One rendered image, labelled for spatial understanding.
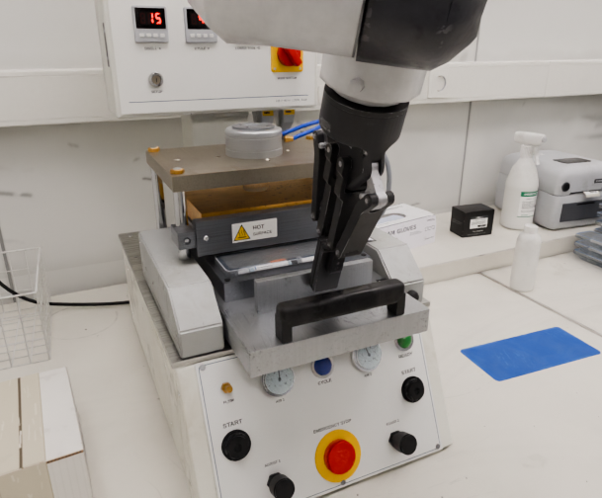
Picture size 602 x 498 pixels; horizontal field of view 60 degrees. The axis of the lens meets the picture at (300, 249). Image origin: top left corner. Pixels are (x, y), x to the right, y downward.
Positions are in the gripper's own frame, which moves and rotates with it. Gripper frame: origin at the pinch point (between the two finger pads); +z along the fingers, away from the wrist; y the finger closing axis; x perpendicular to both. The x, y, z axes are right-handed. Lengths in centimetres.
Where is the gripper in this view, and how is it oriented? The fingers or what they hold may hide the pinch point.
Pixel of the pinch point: (327, 263)
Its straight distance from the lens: 58.1
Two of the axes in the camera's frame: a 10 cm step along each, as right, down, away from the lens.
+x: 9.2, -1.5, 3.7
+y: 3.8, 6.4, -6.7
